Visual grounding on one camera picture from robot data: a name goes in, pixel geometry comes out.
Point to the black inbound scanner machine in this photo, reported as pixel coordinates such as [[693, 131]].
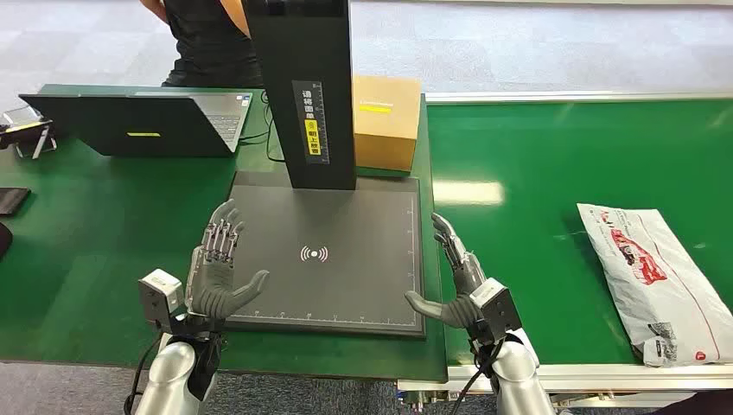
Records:
[[343, 275]]

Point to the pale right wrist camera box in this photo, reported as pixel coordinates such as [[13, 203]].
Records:
[[499, 309]]

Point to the person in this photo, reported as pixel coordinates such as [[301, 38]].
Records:
[[212, 51]]

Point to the person's left forearm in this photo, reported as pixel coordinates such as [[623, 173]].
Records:
[[237, 14]]

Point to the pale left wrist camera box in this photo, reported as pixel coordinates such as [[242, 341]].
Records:
[[159, 295]]

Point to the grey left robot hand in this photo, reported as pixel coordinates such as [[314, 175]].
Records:
[[215, 286]]

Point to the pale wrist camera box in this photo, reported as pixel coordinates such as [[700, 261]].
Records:
[[499, 309], [159, 295]]

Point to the green conveyor belt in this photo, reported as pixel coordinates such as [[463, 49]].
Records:
[[544, 172]]

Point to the black yellow ruler label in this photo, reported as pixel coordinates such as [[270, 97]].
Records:
[[312, 123]]

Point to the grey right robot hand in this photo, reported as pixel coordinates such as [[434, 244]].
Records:
[[464, 275]]

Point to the phone on metal stand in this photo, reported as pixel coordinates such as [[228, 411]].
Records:
[[26, 129]]

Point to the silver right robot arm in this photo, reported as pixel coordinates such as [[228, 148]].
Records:
[[518, 375]]

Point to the dark open laptop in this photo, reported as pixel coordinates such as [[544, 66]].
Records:
[[143, 123]]

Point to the brown cardboard box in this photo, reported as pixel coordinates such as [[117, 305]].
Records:
[[383, 126]]

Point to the white red-print courier bag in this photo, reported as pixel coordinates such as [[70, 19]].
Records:
[[658, 286]]

